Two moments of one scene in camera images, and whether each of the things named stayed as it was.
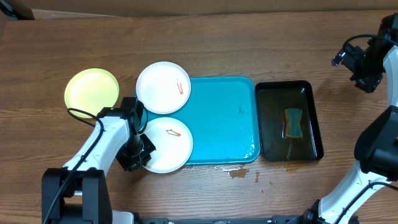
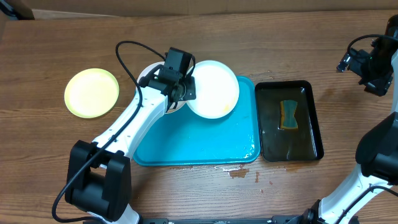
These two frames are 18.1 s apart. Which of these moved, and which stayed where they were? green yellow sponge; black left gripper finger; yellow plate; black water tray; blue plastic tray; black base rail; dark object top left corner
Moved: green yellow sponge; black left gripper finger
Stayed: black water tray; blue plastic tray; dark object top left corner; black base rail; yellow plate
